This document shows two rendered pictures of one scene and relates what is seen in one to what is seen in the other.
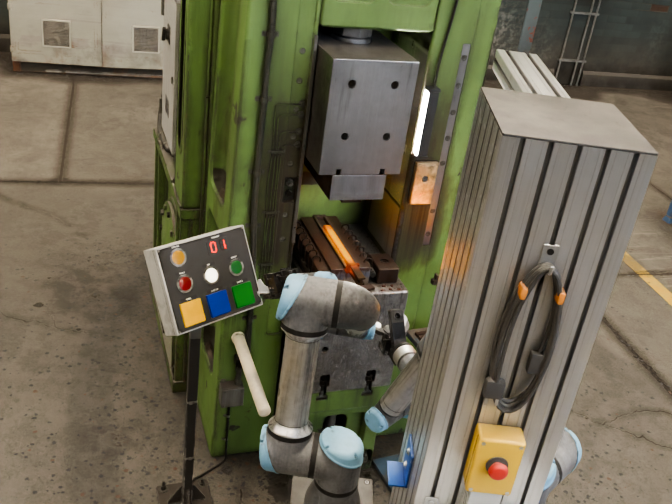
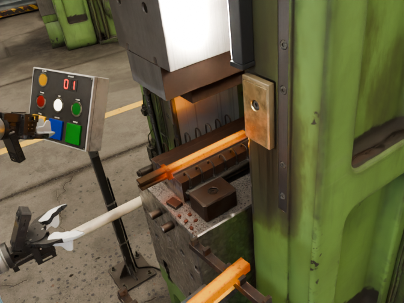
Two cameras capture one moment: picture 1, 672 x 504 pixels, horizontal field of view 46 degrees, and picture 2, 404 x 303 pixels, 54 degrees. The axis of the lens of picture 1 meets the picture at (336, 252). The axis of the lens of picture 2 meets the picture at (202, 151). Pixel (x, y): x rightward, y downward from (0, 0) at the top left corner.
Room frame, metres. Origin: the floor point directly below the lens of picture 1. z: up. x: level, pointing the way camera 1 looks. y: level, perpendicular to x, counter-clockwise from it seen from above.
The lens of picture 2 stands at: (2.50, -1.07, 1.73)
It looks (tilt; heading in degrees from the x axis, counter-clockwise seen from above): 34 degrees down; 82
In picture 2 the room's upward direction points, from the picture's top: 8 degrees counter-clockwise
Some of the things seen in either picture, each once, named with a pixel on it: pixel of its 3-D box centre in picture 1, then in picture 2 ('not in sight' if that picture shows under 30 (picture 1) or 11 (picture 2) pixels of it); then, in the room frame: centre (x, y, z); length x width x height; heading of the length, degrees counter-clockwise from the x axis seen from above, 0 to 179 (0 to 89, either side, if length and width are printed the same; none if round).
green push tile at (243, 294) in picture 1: (242, 294); (74, 134); (2.22, 0.28, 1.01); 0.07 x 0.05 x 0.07; 137
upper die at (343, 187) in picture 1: (339, 163); (207, 52); (2.71, 0.04, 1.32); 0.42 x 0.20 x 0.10; 22
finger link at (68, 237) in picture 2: not in sight; (68, 241); (2.22, -0.25, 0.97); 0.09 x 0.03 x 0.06; 166
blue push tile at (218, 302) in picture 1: (218, 303); (56, 129); (2.15, 0.35, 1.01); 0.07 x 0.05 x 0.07; 137
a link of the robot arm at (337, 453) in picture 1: (337, 457); not in sight; (1.55, -0.08, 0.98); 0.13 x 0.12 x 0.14; 89
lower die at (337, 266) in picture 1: (327, 248); (218, 151); (2.71, 0.04, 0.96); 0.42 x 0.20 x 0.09; 22
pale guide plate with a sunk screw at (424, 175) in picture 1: (423, 183); (258, 111); (2.76, -0.29, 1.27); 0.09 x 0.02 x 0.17; 112
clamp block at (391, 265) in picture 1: (382, 268); (213, 198); (2.64, -0.19, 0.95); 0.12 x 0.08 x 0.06; 22
